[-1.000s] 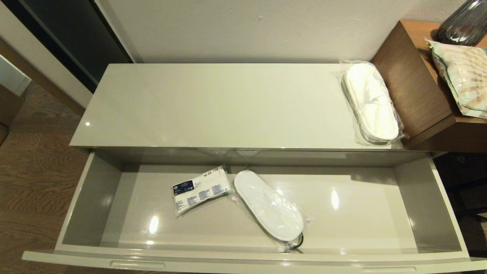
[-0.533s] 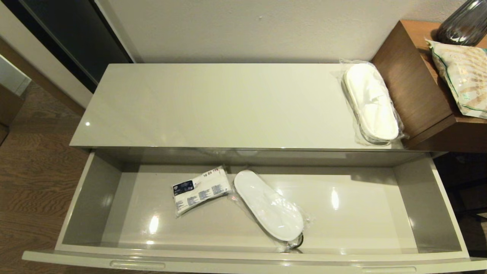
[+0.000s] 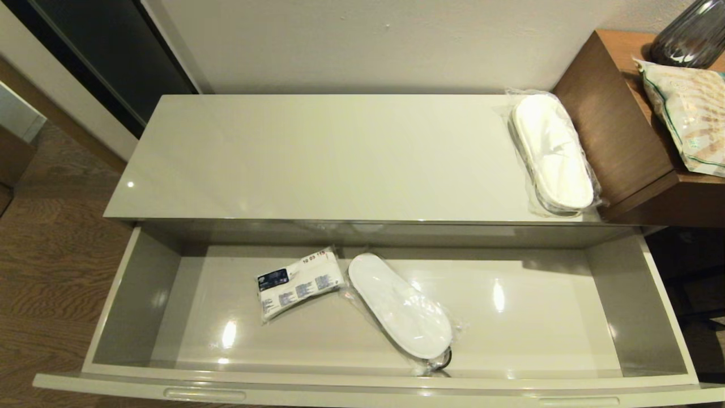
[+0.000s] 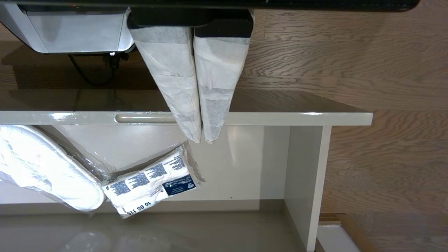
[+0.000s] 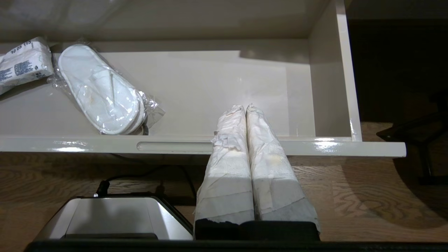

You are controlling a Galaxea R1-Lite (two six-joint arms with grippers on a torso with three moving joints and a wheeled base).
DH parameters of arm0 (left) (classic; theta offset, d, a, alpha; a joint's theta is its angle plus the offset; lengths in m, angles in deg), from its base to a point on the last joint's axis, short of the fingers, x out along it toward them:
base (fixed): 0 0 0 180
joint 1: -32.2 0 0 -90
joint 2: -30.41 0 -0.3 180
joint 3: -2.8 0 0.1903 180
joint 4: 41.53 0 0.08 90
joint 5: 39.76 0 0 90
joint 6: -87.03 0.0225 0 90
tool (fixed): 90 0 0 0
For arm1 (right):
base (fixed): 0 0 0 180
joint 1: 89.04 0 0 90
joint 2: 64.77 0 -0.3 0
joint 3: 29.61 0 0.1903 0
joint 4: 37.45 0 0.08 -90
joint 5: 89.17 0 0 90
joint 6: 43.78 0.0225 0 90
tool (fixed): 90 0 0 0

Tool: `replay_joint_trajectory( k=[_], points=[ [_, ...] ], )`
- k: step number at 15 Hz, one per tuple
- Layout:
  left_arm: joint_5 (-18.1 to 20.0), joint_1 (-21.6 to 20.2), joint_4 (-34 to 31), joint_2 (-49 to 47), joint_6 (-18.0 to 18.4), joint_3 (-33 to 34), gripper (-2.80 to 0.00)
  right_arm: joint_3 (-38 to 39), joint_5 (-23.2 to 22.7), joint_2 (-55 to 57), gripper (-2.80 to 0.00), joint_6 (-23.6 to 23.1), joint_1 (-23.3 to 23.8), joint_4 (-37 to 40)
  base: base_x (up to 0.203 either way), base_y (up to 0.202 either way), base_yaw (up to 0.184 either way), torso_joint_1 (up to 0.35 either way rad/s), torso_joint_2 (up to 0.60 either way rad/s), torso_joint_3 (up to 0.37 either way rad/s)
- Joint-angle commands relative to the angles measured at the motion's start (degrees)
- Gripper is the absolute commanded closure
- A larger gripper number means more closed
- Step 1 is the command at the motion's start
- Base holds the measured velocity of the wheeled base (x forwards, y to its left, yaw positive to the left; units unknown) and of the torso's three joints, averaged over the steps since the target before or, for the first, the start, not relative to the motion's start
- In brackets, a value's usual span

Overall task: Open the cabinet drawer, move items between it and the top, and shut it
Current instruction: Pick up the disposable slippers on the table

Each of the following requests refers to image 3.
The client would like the white furniture panel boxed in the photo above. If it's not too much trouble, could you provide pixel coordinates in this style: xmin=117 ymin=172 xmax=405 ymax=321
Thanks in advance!
xmin=0 ymin=81 xmax=46 ymax=142

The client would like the cream glossy low cabinet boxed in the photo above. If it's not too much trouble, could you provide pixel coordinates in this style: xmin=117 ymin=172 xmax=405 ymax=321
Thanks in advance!
xmin=102 ymin=93 xmax=652 ymax=250

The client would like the brown wooden side table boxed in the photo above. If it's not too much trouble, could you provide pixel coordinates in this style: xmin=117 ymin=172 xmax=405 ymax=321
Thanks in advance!
xmin=551 ymin=29 xmax=725 ymax=228

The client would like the white printed plastic packet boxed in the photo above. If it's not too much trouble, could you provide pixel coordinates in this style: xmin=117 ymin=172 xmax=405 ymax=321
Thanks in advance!
xmin=256 ymin=245 xmax=346 ymax=326

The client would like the cream glossy wide drawer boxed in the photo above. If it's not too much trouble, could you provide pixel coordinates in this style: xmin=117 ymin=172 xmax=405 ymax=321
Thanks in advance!
xmin=31 ymin=221 xmax=725 ymax=408

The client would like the white slippers flat in plastic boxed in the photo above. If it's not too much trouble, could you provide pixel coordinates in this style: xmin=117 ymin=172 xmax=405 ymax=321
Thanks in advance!
xmin=339 ymin=250 xmax=468 ymax=378

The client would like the white slippers plastic wrap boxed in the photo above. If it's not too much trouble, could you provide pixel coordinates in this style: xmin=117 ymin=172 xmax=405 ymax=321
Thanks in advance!
xmin=504 ymin=87 xmax=608 ymax=218

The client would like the dark glass door panel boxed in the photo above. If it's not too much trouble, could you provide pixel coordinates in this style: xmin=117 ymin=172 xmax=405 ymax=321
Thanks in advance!
xmin=0 ymin=0 xmax=199 ymax=138

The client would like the dark ribbed glass vase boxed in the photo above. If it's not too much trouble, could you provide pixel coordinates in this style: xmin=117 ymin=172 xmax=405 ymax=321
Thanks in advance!
xmin=649 ymin=0 xmax=725 ymax=69

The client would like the patterned snack bag green trim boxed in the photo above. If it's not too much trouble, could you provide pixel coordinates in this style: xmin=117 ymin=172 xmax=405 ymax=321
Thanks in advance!
xmin=633 ymin=58 xmax=725 ymax=178

